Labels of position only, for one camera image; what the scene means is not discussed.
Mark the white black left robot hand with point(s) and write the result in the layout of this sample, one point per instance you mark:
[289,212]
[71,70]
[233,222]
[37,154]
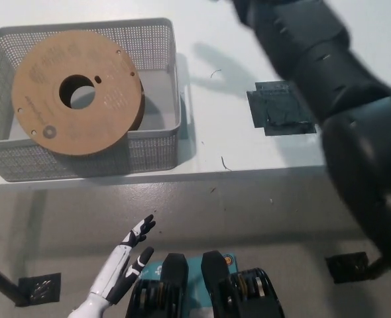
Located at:
[122,268]

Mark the cardboard filament spool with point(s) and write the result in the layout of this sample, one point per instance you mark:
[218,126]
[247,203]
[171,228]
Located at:
[92,122]

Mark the curved black filament scrap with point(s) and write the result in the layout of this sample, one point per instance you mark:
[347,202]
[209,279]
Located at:
[223,162]
[215,71]

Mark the black floor tape patch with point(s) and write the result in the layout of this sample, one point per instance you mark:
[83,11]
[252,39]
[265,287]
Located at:
[346,266]
[39,288]

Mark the grey perforated plastic basket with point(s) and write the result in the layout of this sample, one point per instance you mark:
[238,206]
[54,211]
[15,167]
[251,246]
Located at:
[155,152]

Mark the black table leg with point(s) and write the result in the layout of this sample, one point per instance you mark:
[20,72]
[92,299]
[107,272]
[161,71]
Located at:
[377,268]
[0,280]

